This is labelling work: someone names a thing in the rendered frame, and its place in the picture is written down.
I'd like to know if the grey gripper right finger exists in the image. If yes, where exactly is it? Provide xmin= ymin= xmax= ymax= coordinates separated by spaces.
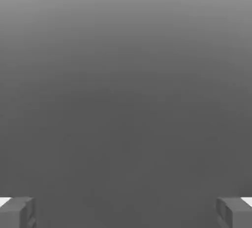
xmin=215 ymin=196 xmax=252 ymax=228

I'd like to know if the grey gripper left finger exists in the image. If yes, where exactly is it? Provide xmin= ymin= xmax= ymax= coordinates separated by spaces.
xmin=0 ymin=196 xmax=37 ymax=228

